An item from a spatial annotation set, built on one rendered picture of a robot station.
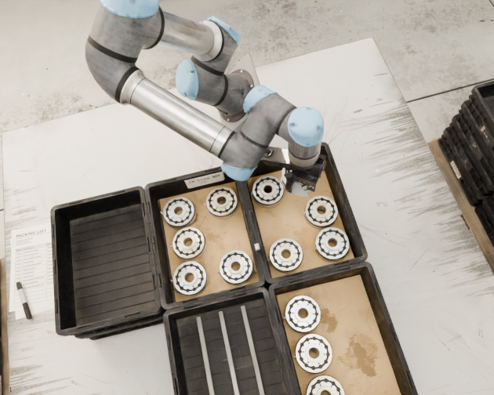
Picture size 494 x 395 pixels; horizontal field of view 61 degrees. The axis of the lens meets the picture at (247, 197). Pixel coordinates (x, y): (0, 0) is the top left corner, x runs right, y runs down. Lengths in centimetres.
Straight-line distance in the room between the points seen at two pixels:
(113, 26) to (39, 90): 207
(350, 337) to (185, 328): 48
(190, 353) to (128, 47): 84
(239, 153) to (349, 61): 100
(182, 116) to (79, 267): 67
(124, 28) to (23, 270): 99
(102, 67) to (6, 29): 253
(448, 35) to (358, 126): 151
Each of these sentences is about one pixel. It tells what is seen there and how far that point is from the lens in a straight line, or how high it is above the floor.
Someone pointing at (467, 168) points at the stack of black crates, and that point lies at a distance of 222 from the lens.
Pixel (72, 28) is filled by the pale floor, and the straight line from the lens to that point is 330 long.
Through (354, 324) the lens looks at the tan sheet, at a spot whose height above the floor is 83.
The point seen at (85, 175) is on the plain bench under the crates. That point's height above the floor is 70.
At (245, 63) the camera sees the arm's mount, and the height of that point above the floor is 93.
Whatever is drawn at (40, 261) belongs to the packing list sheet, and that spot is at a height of 70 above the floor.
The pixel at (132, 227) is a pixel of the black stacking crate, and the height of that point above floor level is 83.
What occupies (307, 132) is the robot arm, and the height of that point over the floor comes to 136.
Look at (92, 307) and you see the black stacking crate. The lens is 140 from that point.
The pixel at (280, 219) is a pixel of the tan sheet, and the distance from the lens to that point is 135.
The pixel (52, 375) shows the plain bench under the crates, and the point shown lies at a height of 70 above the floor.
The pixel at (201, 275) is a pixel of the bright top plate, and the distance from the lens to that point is 128.
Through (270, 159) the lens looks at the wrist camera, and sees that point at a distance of 108.
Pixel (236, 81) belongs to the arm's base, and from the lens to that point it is 146.
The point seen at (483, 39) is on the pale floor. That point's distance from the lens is 313.
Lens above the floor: 210
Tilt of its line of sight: 67 degrees down
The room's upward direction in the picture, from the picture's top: 10 degrees counter-clockwise
